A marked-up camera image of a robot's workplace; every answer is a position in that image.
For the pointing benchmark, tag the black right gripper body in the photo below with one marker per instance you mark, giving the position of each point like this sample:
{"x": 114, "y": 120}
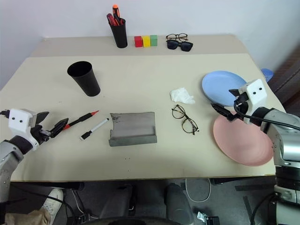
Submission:
{"x": 242, "y": 103}

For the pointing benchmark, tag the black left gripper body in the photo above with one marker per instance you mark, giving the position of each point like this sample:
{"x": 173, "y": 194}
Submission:
{"x": 40, "y": 135}

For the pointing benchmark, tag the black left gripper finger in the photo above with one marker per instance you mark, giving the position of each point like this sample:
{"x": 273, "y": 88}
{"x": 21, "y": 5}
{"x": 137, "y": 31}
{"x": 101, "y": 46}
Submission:
{"x": 42, "y": 116}
{"x": 58, "y": 126}

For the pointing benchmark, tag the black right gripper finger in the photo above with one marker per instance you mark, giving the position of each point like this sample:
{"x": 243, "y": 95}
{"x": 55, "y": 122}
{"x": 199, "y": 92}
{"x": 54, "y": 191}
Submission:
{"x": 235, "y": 92}
{"x": 223, "y": 112}

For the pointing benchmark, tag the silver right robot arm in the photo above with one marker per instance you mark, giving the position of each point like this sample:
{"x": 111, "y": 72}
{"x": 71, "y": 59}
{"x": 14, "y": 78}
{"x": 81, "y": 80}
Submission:
{"x": 288, "y": 145}

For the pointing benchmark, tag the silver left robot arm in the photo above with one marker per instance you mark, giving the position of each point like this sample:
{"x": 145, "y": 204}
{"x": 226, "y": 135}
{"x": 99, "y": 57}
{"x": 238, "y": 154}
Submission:
{"x": 7, "y": 154}

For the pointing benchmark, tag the light blue plate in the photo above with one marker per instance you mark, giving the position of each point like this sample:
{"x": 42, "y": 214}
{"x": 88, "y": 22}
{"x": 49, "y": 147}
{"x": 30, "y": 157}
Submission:
{"x": 220, "y": 85}

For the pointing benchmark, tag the red marker pen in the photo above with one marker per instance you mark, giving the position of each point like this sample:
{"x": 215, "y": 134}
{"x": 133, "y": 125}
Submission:
{"x": 80, "y": 118}

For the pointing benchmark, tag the pink plate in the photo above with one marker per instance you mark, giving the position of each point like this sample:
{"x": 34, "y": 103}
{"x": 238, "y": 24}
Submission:
{"x": 241, "y": 143}

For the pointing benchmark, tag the blue bottle cap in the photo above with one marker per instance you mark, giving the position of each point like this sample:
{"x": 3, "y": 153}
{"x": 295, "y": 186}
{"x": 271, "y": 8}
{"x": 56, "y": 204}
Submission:
{"x": 267, "y": 73}

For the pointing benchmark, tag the white marker with black cap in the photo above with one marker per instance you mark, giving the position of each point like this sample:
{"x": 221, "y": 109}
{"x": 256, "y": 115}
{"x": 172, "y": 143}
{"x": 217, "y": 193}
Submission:
{"x": 97, "y": 127}

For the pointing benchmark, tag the tortoiseshell round eyeglasses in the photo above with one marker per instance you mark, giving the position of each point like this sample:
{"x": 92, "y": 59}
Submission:
{"x": 178, "y": 110}
{"x": 170, "y": 36}

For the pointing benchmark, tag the crumpled white tissue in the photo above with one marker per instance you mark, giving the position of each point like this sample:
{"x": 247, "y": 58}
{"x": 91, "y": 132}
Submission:
{"x": 181, "y": 95}

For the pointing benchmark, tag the dark wooden door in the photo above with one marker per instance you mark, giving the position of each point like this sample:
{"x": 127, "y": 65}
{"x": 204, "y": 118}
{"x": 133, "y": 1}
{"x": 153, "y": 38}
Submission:
{"x": 288, "y": 77}

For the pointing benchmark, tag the empty black cup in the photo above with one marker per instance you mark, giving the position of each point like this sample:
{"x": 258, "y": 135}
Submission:
{"x": 87, "y": 82}

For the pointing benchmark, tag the white sneaker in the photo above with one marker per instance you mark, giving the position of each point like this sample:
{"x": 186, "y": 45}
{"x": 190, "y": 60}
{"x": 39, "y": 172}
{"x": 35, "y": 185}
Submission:
{"x": 52, "y": 201}

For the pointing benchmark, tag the black sunglasses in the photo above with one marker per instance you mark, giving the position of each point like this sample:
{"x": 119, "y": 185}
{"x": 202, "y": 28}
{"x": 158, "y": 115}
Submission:
{"x": 173, "y": 45}

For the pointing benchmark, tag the brown trouser leg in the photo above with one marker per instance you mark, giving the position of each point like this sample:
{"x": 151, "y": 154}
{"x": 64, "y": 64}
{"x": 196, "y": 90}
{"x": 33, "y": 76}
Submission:
{"x": 28, "y": 218}

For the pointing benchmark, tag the green wooden block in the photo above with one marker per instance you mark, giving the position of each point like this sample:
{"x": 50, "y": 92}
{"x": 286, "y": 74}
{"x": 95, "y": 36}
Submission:
{"x": 154, "y": 40}

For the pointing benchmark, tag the dark rounded grey shape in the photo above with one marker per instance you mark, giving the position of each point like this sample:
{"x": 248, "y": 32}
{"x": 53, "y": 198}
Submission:
{"x": 179, "y": 204}

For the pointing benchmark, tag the yellow wooden block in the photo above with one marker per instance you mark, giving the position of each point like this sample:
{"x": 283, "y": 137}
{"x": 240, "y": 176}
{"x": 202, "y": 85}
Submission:
{"x": 146, "y": 41}

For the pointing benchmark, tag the red wooden block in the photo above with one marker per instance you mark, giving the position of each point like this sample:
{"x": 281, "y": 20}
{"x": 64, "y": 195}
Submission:
{"x": 138, "y": 42}

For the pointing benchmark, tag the black pen holder cup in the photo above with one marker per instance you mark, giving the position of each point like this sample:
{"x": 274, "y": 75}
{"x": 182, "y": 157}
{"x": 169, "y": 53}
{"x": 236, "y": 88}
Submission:
{"x": 120, "y": 35}

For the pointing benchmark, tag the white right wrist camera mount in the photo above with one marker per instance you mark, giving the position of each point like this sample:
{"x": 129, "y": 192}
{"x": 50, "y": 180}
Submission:
{"x": 256, "y": 93}

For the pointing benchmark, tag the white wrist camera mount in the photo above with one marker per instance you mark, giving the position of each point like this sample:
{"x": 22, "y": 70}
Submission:
{"x": 20, "y": 119}
{"x": 256, "y": 93}

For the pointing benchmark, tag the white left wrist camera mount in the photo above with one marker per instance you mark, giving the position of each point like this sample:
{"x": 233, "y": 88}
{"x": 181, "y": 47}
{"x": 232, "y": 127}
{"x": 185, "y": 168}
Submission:
{"x": 20, "y": 119}

